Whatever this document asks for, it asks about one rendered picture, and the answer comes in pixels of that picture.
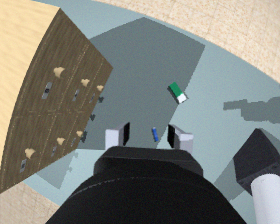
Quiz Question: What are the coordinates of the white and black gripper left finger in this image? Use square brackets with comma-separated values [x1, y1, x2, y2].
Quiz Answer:
[105, 122, 130, 151]

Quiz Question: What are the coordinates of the wooden drawer front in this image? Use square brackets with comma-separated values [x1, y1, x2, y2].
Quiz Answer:
[58, 45, 103, 110]
[61, 111, 92, 156]
[0, 113, 54, 190]
[17, 16, 86, 111]
[80, 61, 112, 109]
[38, 112, 77, 169]

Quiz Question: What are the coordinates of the light wooden chest of drawers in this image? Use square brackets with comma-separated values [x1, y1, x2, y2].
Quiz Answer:
[0, 0, 113, 194]

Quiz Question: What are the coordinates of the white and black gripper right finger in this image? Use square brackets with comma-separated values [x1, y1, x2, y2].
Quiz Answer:
[167, 124, 194, 155]

